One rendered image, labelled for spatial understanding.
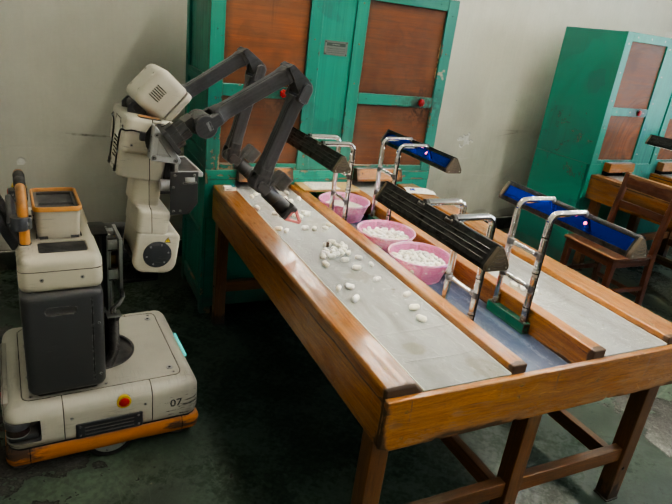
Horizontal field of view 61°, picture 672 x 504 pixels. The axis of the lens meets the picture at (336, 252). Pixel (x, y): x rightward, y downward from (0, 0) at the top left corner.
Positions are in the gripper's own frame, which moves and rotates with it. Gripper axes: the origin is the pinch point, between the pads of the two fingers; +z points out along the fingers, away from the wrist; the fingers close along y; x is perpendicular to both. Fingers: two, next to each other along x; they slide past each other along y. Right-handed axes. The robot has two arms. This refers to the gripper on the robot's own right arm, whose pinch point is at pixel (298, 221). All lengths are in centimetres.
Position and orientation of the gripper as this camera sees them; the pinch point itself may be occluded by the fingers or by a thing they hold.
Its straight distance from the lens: 229.6
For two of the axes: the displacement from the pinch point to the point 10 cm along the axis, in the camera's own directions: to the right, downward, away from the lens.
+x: -6.9, 7.3, 0.0
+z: 5.9, 5.7, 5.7
